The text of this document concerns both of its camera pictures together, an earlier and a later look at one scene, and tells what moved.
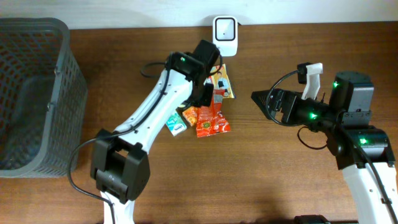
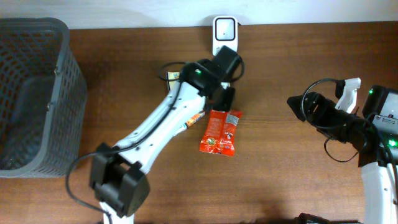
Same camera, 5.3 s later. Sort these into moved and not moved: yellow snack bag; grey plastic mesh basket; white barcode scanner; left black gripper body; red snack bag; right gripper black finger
Moved: red snack bag; right gripper black finger; left black gripper body; yellow snack bag
Not moved: grey plastic mesh basket; white barcode scanner
